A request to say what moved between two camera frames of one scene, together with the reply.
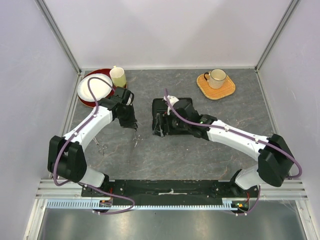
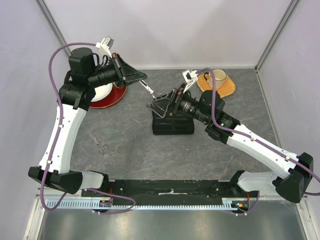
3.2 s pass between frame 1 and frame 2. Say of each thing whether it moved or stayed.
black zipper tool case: stayed
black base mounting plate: stayed
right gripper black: moved
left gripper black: moved
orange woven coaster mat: stayed
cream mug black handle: stayed
